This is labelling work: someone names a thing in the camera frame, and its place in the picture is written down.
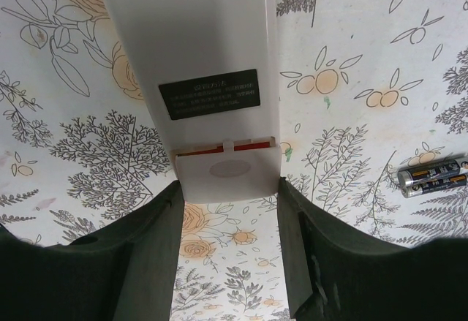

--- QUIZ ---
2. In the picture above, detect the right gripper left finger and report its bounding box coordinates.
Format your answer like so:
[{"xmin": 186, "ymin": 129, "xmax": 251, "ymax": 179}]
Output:
[{"xmin": 71, "ymin": 181, "xmax": 184, "ymax": 320}]

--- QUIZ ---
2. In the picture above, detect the red white remote control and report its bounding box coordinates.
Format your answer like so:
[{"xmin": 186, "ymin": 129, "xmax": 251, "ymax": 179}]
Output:
[{"xmin": 104, "ymin": 0, "xmax": 279, "ymax": 152}]

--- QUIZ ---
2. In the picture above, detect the white battery cover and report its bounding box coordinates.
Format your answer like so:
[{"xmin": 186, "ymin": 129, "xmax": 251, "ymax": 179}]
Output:
[{"xmin": 175, "ymin": 146, "xmax": 282, "ymax": 204}]

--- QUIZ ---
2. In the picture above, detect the red AAA battery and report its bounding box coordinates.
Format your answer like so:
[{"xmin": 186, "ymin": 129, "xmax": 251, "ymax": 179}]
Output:
[
  {"xmin": 173, "ymin": 145, "xmax": 224, "ymax": 156},
  {"xmin": 233, "ymin": 137, "xmax": 274, "ymax": 151}
]

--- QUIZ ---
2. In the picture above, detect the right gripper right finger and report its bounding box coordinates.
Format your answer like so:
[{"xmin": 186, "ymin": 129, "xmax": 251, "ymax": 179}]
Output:
[{"xmin": 277, "ymin": 178, "xmax": 403, "ymax": 320}]

